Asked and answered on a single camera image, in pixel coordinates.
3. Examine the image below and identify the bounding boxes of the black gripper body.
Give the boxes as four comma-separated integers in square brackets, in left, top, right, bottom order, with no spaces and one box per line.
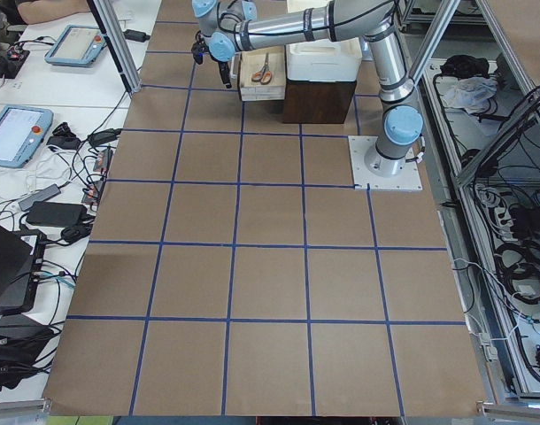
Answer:
[191,34,208,65]

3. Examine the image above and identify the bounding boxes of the wooden drawer with white handle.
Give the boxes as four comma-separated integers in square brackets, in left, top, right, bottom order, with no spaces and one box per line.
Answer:
[238,47,286,102]

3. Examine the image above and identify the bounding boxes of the orange grey scissors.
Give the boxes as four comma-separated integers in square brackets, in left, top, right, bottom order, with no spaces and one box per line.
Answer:
[251,53,273,85]

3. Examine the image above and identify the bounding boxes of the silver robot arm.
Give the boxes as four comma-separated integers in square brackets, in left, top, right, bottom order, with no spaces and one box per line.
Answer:
[191,1,423,177]

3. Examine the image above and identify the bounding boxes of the dark wooden cabinet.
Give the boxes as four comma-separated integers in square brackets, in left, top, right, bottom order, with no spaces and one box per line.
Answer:
[282,80,357,124]

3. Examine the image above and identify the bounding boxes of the white plastic tray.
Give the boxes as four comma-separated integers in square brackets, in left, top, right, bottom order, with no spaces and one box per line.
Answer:
[286,38,362,82]

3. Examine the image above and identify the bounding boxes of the far teach pendant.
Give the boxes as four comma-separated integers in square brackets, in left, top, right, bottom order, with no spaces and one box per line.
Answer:
[44,25,105,67]

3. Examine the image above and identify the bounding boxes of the teach pendant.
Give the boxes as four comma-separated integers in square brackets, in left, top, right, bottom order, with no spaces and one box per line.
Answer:
[44,25,105,67]
[0,104,54,168]

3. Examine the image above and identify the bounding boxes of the near teach pendant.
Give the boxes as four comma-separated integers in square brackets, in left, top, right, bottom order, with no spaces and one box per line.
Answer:
[0,104,54,168]

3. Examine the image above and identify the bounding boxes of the black power brick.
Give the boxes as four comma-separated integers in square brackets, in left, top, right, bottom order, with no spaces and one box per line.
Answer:
[26,202,87,228]

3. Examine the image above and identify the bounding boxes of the aluminium frame post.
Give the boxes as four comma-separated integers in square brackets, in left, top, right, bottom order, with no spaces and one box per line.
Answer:
[87,0,142,96]

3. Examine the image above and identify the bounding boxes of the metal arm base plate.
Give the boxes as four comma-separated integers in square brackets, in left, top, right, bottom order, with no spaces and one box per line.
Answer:
[348,135,423,192]

